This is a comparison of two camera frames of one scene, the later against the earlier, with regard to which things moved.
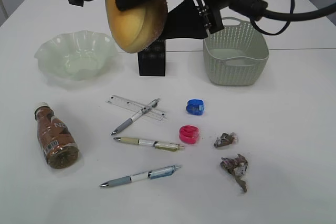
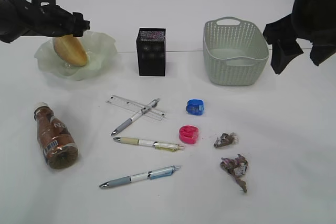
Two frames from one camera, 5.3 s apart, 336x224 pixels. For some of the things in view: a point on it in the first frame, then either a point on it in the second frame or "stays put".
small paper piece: x=225 y=139 stays put
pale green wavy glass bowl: x=77 y=55 stays put
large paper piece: x=237 y=166 stays put
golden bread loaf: x=137 y=28 to x=72 y=50
